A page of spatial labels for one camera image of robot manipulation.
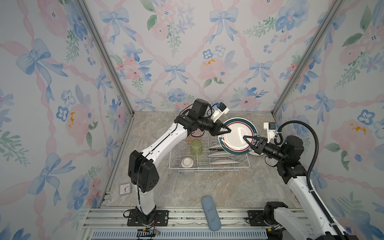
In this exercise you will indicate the blue oval sponge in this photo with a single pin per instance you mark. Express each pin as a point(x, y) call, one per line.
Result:
point(211, 213)

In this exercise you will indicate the aluminium corner post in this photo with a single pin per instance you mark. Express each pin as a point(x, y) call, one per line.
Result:
point(320, 33)
point(95, 34)

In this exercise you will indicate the white wire dish rack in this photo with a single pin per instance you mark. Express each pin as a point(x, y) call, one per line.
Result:
point(201, 163)

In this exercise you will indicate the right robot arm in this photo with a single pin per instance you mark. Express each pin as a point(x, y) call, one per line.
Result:
point(323, 225)

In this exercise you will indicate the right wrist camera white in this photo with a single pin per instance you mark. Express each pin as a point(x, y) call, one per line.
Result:
point(271, 128)

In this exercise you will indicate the white plate red green rim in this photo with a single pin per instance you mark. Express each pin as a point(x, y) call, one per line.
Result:
point(233, 142)
point(216, 148)

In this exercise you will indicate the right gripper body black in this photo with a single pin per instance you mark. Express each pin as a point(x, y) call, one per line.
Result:
point(271, 151)

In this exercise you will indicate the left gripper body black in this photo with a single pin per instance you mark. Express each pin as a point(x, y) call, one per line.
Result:
point(207, 125)

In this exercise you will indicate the right aluminium corner post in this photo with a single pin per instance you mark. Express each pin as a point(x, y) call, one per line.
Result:
point(320, 33)

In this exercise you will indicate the white ribbed bowl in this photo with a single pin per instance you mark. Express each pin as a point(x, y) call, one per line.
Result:
point(186, 166)

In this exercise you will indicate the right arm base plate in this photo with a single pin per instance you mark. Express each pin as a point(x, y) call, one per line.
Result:
point(256, 218)

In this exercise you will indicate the pink translucent plastic cup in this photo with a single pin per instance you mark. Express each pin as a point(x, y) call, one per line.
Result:
point(197, 133)

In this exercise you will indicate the green translucent plastic cup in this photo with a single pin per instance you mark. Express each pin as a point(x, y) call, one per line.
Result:
point(196, 148)

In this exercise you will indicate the small white square clock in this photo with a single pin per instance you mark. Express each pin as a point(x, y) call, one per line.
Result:
point(125, 189)

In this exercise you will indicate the clear plastic cup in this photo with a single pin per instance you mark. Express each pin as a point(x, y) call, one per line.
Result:
point(182, 146)

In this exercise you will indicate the white plate in rack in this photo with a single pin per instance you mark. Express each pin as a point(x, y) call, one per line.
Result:
point(224, 162)

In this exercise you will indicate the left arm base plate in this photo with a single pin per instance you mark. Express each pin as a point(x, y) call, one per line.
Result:
point(157, 218)

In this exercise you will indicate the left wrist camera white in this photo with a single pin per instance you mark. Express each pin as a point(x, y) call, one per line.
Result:
point(219, 109)

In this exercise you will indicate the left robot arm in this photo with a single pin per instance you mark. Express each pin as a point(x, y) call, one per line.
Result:
point(200, 115)

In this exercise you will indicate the left aluminium corner post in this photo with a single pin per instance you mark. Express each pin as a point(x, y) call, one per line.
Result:
point(95, 34)

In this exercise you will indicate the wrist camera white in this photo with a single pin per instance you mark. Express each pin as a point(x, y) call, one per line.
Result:
point(219, 109)
point(271, 128)

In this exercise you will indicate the aluminium front rail frame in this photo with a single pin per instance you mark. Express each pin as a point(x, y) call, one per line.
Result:
point(184, 224)

